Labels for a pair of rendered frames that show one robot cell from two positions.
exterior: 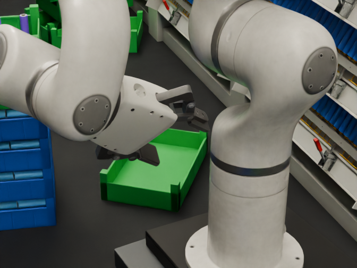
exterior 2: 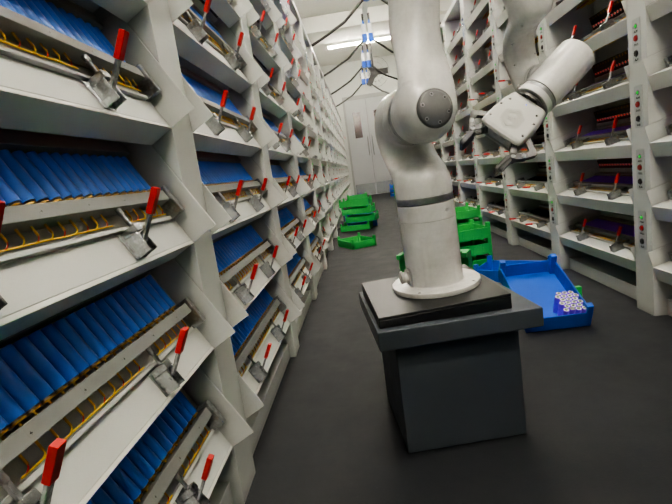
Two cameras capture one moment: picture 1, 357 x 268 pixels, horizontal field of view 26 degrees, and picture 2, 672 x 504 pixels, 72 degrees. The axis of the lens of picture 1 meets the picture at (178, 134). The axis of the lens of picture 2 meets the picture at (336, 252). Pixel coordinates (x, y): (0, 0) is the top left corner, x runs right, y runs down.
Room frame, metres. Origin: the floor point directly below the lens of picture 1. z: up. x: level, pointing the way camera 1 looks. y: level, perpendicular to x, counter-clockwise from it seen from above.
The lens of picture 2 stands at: (1.96, 0.15, 0.58)
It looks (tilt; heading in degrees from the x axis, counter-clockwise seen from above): 9 degrees down; 206
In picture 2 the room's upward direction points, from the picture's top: 8 degrees counter-clockwise
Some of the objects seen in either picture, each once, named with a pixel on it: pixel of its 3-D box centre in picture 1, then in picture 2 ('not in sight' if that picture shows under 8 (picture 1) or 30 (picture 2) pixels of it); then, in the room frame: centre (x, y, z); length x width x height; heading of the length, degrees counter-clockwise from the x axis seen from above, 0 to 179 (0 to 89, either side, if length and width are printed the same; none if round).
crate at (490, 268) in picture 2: not in sight; (513, 268); (-0.26, -0.06, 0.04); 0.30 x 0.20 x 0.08; 78
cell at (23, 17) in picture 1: (24, 27); not in sight; (1.64, 0.35, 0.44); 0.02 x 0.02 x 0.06
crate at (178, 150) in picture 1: (156, 161); not in sight; (1.70, 0.06, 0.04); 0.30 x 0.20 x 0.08; 164
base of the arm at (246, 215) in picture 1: (246, 208); (430, 243); (0.98, -0.11, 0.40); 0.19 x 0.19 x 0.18
